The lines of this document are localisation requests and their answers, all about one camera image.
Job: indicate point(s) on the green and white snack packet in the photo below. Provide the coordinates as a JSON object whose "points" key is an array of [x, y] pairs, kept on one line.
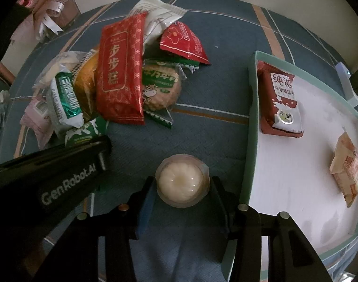
{"points": [[64, 100]]}

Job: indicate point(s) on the clear white bun packet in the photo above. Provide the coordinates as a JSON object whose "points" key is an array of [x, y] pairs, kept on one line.
{"points": [[58, 64]]}

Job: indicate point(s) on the small red flower packet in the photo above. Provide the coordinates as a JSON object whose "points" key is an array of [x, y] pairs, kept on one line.
{"points": [[181, 42]]}

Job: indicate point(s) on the brown-red biscuit packet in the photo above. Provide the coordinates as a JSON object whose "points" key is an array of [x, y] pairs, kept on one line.
{"points": [[280, 102]]}

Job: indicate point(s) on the white power adapter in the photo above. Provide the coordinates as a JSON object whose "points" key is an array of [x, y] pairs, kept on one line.
{"points": [[346, 82]]}

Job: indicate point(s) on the brown box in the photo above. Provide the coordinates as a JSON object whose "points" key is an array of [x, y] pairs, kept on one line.
{"points": [[68, 11]]}

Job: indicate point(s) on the teal-rimmed white tray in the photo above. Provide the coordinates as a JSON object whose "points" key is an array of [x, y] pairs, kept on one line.
{"points": [[299, 182]]}

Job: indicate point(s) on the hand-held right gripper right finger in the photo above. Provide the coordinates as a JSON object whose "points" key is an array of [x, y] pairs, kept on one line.
{"points": [[223, 211]]}

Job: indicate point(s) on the pink snack packet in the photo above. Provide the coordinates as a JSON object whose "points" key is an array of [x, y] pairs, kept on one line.
{"points": [[36, 120]]}

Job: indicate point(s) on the round biscuit clear green packet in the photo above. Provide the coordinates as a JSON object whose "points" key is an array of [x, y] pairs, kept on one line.
{"points": [[161, 91]]}

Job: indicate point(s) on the green milk candy packet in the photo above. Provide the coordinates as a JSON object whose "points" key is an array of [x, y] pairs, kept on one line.
{"points": [[84, 132]]}

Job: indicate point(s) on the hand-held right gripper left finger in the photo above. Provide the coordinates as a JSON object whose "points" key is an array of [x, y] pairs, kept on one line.
{"points": [[146, 208]]}

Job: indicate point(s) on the long red patterned snack packet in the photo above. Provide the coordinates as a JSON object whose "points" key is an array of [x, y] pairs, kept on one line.
{"points": [[120, 70]]}

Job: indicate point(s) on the peach orange snack packet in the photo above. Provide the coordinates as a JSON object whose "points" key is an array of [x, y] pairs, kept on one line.
{"points": [[346, 170]]}

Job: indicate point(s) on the white jelly cup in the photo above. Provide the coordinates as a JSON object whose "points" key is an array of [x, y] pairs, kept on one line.
{"points": [[181, 182]]}

